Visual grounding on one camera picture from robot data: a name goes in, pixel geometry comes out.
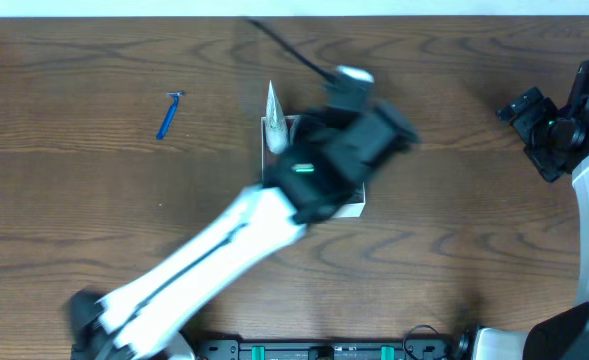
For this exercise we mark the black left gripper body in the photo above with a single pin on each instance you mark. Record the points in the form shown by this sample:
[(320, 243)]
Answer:
[(396, 126)]

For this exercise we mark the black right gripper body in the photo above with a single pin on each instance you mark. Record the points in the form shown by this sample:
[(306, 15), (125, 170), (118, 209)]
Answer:
[(526, 116)]

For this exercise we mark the white cream tube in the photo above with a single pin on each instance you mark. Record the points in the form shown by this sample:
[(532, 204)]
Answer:
[(276, 129)]

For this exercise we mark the blue disposable razor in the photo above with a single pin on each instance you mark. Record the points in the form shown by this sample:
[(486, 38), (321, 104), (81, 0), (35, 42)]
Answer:
[(170, 114)]

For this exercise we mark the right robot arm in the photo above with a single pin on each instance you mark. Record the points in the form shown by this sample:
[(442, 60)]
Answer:
[(563, 336)]

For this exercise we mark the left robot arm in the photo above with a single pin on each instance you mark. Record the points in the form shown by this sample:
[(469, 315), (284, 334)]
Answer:
[(144, 319)]

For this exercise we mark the white box pink interior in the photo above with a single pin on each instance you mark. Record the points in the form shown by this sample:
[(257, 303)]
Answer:
[(357, 202)]

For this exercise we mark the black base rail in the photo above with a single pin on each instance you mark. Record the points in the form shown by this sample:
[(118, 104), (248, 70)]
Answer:
[(420, 343)]

